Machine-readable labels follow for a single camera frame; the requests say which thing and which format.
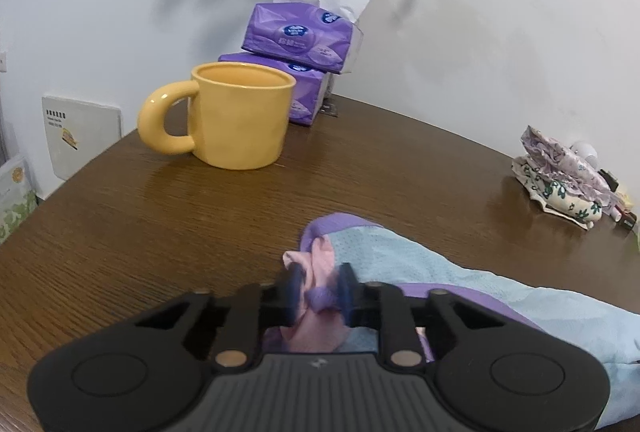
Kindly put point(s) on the purple ruffled folded cloth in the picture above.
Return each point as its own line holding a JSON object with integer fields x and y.
{"x": 595, "y": 189}

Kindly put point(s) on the pink blue mesh garment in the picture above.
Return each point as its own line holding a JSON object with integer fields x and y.
{"x": 400, "y": 257}

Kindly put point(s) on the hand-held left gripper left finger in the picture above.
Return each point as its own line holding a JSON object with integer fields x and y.
{"x": 292, "y": 292}

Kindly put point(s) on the black charger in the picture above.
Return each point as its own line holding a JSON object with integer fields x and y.
{"x": 609, "y": 179}

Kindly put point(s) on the pink floral folded cloth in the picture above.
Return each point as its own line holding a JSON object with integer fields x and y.
{"x": 550, "y": 147}

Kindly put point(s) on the cream green-flower folded cloth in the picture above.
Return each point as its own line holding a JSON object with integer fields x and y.
{"x": 565, "y": 204}

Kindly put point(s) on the green white packet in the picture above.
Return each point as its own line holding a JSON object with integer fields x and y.
{"x": 15, "y": 202}

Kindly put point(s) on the yellow small box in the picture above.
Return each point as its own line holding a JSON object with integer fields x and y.
{"x": 625, "y": 199}

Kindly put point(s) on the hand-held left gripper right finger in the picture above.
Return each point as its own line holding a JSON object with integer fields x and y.
{"x": 346, "y": 294}

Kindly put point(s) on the yellow mug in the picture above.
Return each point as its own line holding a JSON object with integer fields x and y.
{"x": 240, "y": 122}

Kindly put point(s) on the white robot speaker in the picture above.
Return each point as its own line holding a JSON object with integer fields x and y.
{"x": 585, "y": 152}

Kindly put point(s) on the open purple tissue pack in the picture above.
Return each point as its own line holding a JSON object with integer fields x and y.
{"x": 295, "y": 35}

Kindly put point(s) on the white wall panel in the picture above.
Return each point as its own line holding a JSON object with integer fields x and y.
{"x": 95, "y": 132}

